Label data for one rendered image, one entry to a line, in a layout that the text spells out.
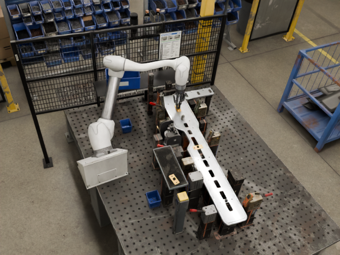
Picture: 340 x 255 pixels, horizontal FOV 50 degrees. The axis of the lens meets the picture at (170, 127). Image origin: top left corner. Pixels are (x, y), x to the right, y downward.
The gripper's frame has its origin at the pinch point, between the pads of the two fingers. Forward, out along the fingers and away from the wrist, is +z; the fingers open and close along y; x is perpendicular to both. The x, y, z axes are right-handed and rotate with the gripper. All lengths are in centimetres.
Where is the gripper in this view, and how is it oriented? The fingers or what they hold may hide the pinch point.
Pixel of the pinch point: (178, 104)
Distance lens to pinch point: 321.2
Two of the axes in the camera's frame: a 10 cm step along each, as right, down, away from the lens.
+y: -9.4, 2.0, -2.8
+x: 3.4, 7.0, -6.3
